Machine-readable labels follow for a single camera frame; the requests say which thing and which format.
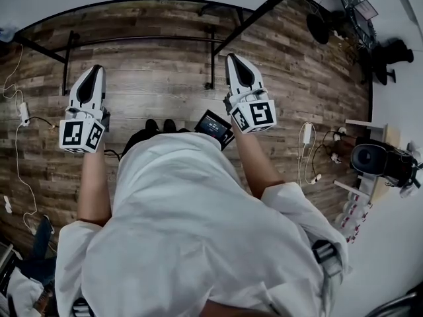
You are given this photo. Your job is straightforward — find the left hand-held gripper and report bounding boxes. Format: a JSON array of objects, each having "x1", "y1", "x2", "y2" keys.
[{"x1": 58, "y1": 65, "x2": 111, "y2": 155}]

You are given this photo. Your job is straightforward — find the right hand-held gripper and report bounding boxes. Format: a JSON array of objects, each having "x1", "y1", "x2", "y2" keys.
[{"x1": 223, "y1": 53, "x2": 278, "y2": 135}]

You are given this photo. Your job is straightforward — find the person's right forearm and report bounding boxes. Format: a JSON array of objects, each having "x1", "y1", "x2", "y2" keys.
[{"x1": 231, "y1": 129, "x2": 287, "y2": 200}]

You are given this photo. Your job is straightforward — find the person's left forearm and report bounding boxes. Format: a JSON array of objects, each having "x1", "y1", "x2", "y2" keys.
[{"x1": 77, "y1": 149, "x2": 114, "y2": 227}]

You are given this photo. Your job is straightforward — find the black waist device with screen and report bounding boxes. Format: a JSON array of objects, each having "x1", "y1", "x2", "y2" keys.
[{"x1": 194, "y1": 108, "x2": 236, "y2": 151}]

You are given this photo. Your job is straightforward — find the white power adapter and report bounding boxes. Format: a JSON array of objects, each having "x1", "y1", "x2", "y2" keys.
[
  {"x1": 19, "y1": 102, "x2": 31, "y2": 127},
  {"x1": 301, "y1": 122, "x2": 314, "y2": 145}
]

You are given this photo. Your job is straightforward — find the person's black shoes and trousers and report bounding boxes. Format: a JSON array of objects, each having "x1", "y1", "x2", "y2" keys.
[{"x1": 122, "y1": 118, "x2": 192, "y2": 160}]

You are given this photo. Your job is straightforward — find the black round stool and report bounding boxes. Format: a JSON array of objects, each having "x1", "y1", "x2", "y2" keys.
[{"x1": 305, "y1": 13, "x2": 330, "y2": 45}]

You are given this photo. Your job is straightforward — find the black marble round table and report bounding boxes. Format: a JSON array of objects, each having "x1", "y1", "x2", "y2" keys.
[{"x1": 337, "y1": 0, "x2": 378, "y2": 52}]

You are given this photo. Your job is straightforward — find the small framed sign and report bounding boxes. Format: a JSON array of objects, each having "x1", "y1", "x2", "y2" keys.
[{"x1": 353, "y1": 0, "x2": 379, "y2": 21}]

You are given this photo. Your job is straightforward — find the black round-lens device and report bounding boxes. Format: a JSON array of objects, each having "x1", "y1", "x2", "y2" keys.
[{"x1": 349, "y1": 136, "x2": 423, "y2": 190}]

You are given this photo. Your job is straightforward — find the black chair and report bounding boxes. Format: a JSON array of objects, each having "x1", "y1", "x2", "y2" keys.
[{"x1": 358, "y1": 37, "x2": 415, "y2": 86}]

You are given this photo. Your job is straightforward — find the person's white shirt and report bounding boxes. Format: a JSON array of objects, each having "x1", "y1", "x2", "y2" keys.
[{"x1": 54, "y1": 132, "x2": 350, "y2": 317}]

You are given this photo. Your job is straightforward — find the row of white red-labelled bottles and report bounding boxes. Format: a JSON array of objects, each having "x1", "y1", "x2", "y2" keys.
[{"x1": 334, "y1": 191, "x2": 373, "y2": 244}]

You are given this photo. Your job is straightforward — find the grey chair rim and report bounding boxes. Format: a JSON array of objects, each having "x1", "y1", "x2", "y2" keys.
[{"x1": 362, "y1": 287, "x2": 423, "y2": 317}]

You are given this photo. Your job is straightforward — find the thin black floor cable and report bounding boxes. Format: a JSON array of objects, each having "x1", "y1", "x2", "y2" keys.
[{"x1": 25, "y1": 116, "x2": 67, "y2": 132}]

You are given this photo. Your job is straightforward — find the long white cable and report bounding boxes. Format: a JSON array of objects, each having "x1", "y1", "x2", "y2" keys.
[{"x1": 2, "y1": 43, "x2": 39, "y2": 236}]

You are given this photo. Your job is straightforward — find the white cable with plug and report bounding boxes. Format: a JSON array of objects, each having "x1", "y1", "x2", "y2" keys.
[{"x1": 296, "y1": 133, "x2": 323, "y2": 185}]

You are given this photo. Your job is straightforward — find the black shoulder strap buckle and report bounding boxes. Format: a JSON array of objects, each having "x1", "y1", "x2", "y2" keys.
[{"x1": 311, "y1": 238, "x2": 344, "y2": 277}]

